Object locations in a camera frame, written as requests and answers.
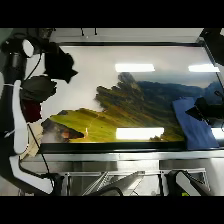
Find dark grey garment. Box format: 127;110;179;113
20;75;58;103

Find black garment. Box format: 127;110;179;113
44;43;80;85

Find silver frame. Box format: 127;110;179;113
19;149;224;197

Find blue garment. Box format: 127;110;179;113
171;96;221;151

